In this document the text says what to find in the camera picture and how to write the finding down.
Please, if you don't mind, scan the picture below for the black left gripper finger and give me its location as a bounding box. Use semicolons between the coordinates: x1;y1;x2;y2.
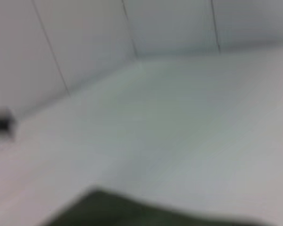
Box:
0;109;17;148

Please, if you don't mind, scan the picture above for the dark green printed t-shirt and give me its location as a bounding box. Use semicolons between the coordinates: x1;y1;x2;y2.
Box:
43;188;280;226

